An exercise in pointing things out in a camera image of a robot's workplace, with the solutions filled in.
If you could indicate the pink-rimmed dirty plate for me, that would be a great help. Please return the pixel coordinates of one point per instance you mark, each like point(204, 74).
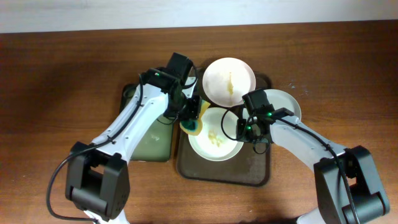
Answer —
point(226, 80)

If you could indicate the green yellow sponge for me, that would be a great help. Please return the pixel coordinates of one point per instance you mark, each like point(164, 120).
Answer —
point(194, 126)

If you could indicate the green soapy water tray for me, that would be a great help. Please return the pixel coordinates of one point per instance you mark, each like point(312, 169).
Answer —
point(156, 144)

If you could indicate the white plate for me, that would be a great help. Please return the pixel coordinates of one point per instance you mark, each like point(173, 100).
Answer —
point(211, 143)

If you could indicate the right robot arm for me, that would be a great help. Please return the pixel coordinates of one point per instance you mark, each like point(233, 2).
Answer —
point(348, 185)

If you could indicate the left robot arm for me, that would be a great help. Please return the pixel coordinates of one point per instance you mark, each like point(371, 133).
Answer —
point(97, 174)

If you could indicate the dark brown serving tray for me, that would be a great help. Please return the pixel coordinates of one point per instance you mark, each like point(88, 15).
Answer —
point(245, 168)

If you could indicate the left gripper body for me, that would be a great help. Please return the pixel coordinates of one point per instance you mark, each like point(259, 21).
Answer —
point(191, 109)

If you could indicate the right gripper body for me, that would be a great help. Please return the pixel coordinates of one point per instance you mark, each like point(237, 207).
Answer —
point(249, 133)

